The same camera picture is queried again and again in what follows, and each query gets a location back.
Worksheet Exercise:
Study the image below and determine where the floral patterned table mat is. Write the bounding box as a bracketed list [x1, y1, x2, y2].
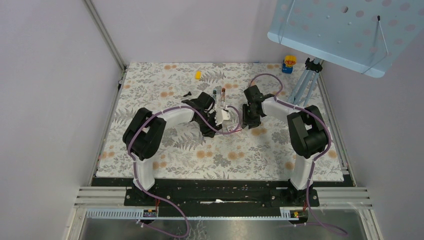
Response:
[96, 62, 345, 182]

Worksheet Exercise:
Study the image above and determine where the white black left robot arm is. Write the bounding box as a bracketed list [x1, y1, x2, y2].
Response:
[122, 92, 228, 199]

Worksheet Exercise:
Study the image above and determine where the small black screw piece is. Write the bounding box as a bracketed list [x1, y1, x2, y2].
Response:
[183, 91, 192, 97]

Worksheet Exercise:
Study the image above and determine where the grey tripod stand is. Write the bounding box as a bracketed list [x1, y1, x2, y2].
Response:
[288, 57, 323, 107]

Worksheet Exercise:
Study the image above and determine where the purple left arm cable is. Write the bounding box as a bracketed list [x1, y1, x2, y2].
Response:
[126, 105, 244, 239]

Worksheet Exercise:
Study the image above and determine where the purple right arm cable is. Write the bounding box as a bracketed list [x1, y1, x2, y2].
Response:
[249, 73, 349, 237]

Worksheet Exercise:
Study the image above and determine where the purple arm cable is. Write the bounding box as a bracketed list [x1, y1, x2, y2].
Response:
[249, 73, 349, 237]
[126, 105, 244, 239]

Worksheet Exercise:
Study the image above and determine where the light blue perforated metal board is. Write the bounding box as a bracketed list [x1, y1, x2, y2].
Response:
[267, 0, 424, 78]

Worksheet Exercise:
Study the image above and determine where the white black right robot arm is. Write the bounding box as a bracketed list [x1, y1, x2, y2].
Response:
[241, 85, 331, 205]

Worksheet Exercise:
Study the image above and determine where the yellow blue toy figure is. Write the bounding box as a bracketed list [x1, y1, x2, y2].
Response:
[282, 55, 297, 74]

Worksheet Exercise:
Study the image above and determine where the red white staple box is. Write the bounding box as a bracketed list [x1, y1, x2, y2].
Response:
[226, 124, 237, 132]

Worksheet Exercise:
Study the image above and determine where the small yellow block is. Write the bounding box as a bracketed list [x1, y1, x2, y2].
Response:
[194, 71, 202, 80]

